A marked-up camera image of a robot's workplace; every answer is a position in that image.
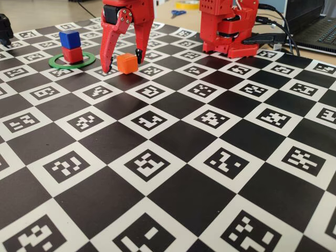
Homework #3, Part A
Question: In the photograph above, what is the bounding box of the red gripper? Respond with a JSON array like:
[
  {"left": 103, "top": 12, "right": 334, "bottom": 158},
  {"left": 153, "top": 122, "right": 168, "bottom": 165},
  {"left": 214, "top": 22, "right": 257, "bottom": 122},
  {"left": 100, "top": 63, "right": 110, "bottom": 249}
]
[{"left": 100, "top": 0, "right": 155, "bottom": 74}]

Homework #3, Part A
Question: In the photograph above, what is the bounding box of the red cube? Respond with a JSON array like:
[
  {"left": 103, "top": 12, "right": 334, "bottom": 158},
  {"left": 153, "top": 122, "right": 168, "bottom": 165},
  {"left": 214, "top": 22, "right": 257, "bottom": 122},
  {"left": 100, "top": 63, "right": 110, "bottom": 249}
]
[{"left": 61, "top": 46, "right": 83, "bottom": 64}]

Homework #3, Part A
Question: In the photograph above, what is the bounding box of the blue cube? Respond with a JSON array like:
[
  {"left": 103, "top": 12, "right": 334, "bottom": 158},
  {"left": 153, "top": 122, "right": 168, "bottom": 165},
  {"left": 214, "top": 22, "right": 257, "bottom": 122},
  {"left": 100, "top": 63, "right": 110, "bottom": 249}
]
[{"left": 59, "top": 30, "right": 80, "bottom": 49}]

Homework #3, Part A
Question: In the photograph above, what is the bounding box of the orange cube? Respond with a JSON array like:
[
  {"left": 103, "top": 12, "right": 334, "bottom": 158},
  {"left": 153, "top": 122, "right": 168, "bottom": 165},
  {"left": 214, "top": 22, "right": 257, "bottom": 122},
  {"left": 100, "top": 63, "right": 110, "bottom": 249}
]
[{"left": 116, "top": 53, "right": 139, "bottom": 75}]

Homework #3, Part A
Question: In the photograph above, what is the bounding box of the yellow tape roll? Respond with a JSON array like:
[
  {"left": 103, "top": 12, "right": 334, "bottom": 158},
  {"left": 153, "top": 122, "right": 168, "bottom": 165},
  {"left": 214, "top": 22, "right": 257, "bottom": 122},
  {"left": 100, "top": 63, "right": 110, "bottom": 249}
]
[{"left": 175, "top": 0, "right": 200, "bottom": 10}]

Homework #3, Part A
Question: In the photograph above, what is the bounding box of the black adapter hub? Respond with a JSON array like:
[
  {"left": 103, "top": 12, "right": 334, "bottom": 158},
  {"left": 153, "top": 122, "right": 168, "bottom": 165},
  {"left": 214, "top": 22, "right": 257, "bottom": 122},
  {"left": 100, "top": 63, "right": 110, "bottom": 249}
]
[{"left": 243, "top": 33, "right": 286, "bottom": 45}]

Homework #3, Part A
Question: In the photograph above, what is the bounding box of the pale blue panel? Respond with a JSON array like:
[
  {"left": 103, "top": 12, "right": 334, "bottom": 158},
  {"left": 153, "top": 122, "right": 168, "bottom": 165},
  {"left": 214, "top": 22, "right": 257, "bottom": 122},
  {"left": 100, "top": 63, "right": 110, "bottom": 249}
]
[{"left": 258, "top": 0, "right": 287, "bottom": 14}]

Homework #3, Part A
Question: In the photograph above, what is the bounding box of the black white marker checkerboard mat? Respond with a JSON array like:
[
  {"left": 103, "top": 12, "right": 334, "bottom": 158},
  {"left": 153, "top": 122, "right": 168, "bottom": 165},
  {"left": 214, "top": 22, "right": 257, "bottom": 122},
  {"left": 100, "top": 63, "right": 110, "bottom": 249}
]
[{"left": 0, "top": 17, "right": 336, "bottom": 252}]

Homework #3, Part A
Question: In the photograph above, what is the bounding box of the black laptop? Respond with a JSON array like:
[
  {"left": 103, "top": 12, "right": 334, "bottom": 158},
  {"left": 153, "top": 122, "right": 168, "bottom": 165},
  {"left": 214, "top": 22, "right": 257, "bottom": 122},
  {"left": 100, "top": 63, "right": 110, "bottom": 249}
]
[{"left": 285, "top": 0, "right": 336, "bottom": 55}]

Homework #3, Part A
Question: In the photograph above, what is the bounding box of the green ring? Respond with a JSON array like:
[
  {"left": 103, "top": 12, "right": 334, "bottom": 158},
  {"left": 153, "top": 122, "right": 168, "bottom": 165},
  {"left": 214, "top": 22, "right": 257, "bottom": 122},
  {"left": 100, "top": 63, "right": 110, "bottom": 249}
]
[{"left": 48, "top": 51, "right": 96, "bottom": 70}]

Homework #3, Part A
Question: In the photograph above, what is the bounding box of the black clamp mount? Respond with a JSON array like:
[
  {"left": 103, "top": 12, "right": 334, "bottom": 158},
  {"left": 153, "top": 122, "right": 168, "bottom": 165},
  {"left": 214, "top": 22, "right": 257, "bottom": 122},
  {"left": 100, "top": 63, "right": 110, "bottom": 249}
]
[{"left": 0, "top": 13, "right": 14, "bottom": 48}]

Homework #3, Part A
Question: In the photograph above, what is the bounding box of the black usb cable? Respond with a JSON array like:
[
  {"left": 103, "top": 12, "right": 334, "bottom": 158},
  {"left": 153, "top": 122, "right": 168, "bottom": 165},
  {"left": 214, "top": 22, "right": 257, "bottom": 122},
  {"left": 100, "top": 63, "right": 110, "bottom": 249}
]
[
  {"left": 258, "top": 4, "right": 301, "bottom": 56},
  {"left": 256, "top": 16, "right": 296, "bottom": 55}
]

